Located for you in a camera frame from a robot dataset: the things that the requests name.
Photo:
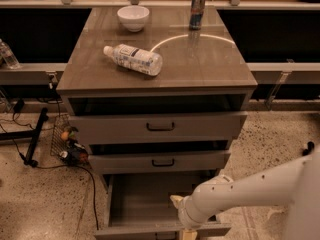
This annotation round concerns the clear bottle at left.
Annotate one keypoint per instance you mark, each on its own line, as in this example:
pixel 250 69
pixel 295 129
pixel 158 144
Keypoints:
pixel 8 55

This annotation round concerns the wire basket with items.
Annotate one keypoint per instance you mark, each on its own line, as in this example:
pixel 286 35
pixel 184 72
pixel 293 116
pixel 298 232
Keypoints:
pixel 64 144

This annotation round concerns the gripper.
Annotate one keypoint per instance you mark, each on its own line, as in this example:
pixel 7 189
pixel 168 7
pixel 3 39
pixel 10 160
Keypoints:
pixel 184 213

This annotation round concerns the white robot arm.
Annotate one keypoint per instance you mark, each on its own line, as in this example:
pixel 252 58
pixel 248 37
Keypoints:
pixel 295 184

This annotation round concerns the blue silver drink can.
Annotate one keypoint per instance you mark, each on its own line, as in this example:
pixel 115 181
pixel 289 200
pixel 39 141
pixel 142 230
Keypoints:
pixel 196 14

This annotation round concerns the black floor stand right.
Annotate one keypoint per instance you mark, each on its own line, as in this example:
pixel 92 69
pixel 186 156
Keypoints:
pixel 309 149

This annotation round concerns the grey drawer cabinet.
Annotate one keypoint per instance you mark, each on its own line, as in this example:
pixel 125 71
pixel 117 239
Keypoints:
pixel 164 99

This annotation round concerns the black floor stand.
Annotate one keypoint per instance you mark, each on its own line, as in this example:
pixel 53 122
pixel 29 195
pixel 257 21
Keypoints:
pixel 32 135
pixel 309 149

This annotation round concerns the metal rail frame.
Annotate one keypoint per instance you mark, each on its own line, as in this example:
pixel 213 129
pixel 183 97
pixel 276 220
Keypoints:
pixel 278 38

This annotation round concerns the black floor stand left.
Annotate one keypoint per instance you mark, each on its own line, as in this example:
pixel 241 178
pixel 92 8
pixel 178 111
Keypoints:
pixel 32 135

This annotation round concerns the white ceramic bowl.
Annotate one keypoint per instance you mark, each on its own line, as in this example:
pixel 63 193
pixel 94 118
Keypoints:
pixel 133 17

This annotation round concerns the clear plastic water bottle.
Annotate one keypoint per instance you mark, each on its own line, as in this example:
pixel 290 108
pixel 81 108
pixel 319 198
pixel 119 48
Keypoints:
pixel 135 59

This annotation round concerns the grey drawer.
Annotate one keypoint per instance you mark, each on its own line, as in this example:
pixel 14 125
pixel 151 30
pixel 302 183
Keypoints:
pixel 159 162
pixel 139 207
pixel 156 128

